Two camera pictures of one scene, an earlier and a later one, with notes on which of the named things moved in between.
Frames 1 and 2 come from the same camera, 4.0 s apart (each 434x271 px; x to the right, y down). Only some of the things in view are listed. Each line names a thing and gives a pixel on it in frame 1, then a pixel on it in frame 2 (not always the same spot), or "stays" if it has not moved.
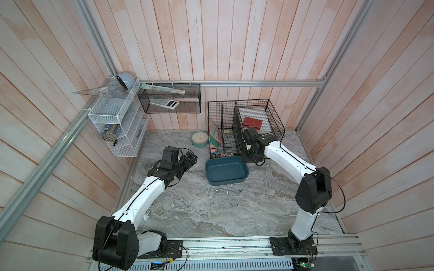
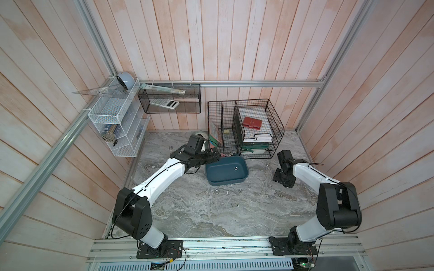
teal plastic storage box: (224, 170) stays
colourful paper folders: (215, 135) stays
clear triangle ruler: (114, 91) stays
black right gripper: (256, 160) → (287, 182)
